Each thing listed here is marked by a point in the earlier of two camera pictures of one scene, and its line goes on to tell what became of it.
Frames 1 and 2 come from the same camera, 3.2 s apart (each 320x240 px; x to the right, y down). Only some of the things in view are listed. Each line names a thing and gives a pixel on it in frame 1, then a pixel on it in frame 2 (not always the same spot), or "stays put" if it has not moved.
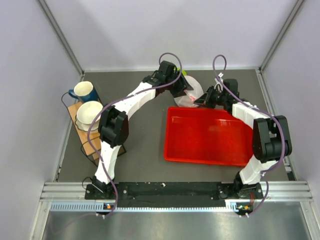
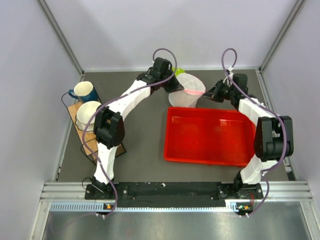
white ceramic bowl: (86, 114) stays put
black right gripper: (205, 99) → (214, 93)
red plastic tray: (207, 135) stays put
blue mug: (84, 91) stays put
